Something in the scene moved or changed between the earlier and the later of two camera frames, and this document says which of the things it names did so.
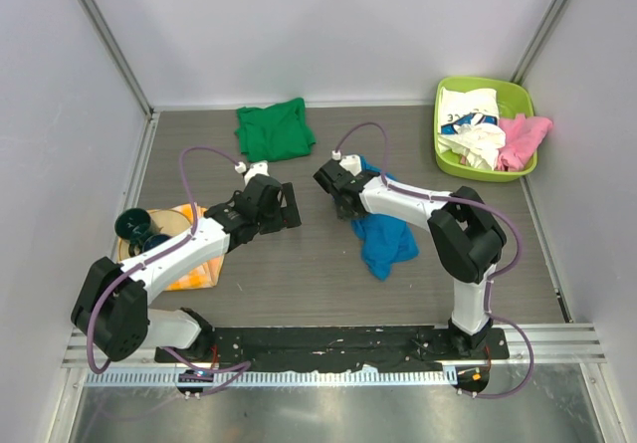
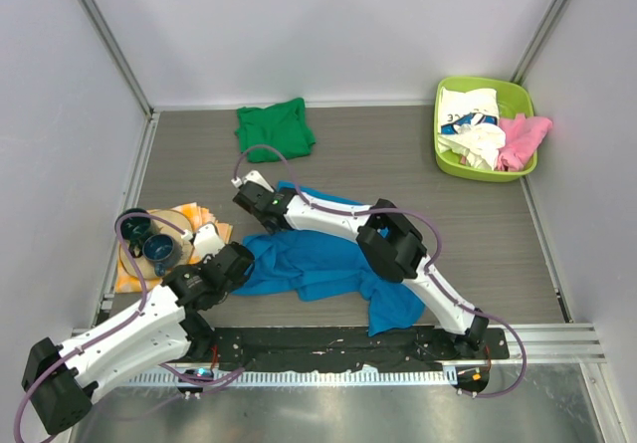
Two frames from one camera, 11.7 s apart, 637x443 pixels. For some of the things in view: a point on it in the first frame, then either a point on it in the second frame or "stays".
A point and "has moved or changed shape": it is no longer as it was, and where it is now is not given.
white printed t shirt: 468,123 stays
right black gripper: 342,215 → 276,231
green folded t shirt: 277,131 stays
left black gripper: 290,215 → 239,283
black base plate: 345,344 stays
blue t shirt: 386,239 has moved or changed shape
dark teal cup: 132,224 stays
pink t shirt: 523,135 stays
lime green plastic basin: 514,99 stays
